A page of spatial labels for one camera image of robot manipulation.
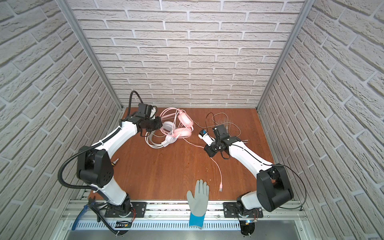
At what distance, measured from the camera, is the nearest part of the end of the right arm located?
626 mm

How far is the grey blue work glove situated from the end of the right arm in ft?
0.64

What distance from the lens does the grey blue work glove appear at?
2.38ft
